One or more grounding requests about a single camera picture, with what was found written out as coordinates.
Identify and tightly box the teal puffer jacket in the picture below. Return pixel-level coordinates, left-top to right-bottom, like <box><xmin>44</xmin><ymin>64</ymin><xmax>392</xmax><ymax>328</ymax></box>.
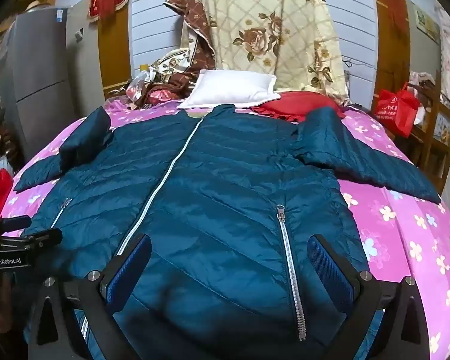
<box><xmin>13</xmin><ymin>104</ymin><xmax>442</xmax><ymax>360</ymax></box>

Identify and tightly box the pink floral bedsheet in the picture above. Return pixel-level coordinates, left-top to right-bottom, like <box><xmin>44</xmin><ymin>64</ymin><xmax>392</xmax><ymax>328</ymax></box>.
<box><xmin>0</xmin><ymin>97</ymin><xmax>450</xmax><ymax>360</ymax></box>

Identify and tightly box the wall picture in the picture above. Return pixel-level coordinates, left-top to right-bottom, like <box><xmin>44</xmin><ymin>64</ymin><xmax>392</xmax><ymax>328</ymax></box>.
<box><xmin>415</xmin><ymin>7</ymin><xmax>442</xmax><ymax>43</ymax></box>

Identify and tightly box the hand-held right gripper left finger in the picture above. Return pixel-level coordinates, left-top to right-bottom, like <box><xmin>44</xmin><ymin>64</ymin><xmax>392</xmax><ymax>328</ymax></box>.
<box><xmin>27</xmin><ymin>233</ymin><xmax>153</xmax><ymax>360</ymax></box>

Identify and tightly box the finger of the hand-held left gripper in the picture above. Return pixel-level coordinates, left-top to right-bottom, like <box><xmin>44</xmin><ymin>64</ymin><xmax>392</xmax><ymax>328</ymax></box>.
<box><xmin>22</xmin><ymin>228</ymin><xmax>64</xmax><ymax>247</ymax></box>
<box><xmin>0</xmin><ymin>215</ymin><xmax>33</xmax><ymax>234</ymax></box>

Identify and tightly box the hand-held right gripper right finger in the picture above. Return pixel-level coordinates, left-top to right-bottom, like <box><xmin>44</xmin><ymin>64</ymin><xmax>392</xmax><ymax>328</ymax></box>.
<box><xmin>307</xmin><ymin>233</ymin><xmax>432</xmax><ymax>360</ymax></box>

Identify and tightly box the white pillow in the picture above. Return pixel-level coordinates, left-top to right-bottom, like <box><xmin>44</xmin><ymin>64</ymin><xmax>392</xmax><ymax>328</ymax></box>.
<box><xmin>178</xmin><ymin>69</ymin><xmax>278</xmax><ymax>110</ymax></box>

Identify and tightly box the cream floral quilt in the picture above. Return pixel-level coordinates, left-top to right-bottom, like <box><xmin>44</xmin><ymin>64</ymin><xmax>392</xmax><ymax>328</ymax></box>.
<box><xmin>200</xmin><ymin>0</ymin><xmax>350</xmax><ymax>102</ymax></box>

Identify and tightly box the wooden door frame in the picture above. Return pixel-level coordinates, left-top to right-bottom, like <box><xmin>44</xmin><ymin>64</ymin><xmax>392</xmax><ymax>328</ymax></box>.
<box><xmin>97</xmin><ymin>0</ymin><xmax>133</xmax><ymax>100</ymax></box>
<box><xmin>370</xmin><ymin>0</ymin><xmax>412</xmax><ymax>94</ymax></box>

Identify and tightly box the red cloth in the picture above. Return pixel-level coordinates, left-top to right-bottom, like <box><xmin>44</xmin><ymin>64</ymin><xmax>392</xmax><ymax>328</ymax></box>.
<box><xmin>251</xmin><ymin>91</ymin><xmax>347</xmax><ymax>124</ymax></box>

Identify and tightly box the grey refrigerator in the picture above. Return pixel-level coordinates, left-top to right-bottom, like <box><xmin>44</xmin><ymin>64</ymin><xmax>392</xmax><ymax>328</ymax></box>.
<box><xmin>0</xmin><ymin>5</ymin><xmax>80</xmax><ymax>163</ymax></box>

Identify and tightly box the brown floral cloth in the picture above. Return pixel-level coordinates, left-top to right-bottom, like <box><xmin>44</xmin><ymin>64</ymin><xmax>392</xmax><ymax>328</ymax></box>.
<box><xmin>127</xmin><ymin>0</ymin><xmax>218</xmax><ymax>109</ymax></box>

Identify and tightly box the red shopping bag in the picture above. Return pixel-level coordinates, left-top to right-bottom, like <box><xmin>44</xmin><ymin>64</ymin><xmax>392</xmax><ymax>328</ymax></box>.
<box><xmin>373</xmin><ymin>82</ymin><xmax>421</xmax><ymax>139</ymax></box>

